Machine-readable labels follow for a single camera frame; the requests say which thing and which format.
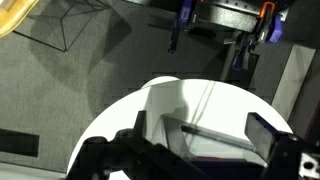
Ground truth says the black wire frame basket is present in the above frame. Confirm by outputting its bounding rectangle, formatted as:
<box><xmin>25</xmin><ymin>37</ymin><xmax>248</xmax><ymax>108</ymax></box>
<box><xmin>12</xmin><ymin>0</ymin><xmax>113</xmax><ymax>53</ymax></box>

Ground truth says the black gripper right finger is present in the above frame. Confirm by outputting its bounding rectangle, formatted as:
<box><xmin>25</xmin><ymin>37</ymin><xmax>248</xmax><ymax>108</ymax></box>
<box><xmin>244</xmin><ymin>112</ymin><xmax>285</xmax><ymax>164</ymax></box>

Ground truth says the white flat beam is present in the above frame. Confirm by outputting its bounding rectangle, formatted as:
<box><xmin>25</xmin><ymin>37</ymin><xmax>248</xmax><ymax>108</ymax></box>
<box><xmin>270</xmin><ymin>44</ymin><xmax>317</xmax><ymax>122</ymax></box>

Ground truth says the toy stove with black door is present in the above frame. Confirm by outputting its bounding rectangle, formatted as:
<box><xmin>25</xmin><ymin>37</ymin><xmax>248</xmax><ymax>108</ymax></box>
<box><xmin>159</xmin><ymin>114</ymin><xmax>268</xmax><ymax>168</ymax></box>

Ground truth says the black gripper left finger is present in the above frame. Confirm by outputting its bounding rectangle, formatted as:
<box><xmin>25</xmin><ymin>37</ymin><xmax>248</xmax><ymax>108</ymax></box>
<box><xmin>133</xmin><ymin>110</ymin><xmax>148</xmax><ymax>138</ymax></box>

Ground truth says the yellow curved object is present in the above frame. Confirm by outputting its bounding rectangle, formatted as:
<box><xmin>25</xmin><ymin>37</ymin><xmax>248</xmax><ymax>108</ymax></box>
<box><xmin>0</xmin><ymin>0</ymin><xmax>40</xmax><ymax>39</ymax></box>

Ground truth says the black metal mounting block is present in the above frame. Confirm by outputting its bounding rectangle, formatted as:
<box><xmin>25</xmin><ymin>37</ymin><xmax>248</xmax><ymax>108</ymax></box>
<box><xmin>191</xmin><ymin>0</ymin><xmax>264</xmax><ymax>34</ymax></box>

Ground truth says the blue clamp with orange handle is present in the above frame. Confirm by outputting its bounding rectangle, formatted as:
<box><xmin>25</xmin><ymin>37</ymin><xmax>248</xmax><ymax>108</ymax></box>
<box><xmin>232</xmin><ymin>1</ymin><xmax>285</xmax><ymax>72</ymax></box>

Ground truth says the blue black clamp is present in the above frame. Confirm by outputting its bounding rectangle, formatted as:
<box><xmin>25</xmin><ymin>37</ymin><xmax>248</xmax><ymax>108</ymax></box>
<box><xmin>167</xmin><ymin>0</ymin><xmax>194</xmax><ymax>55</ymax></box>

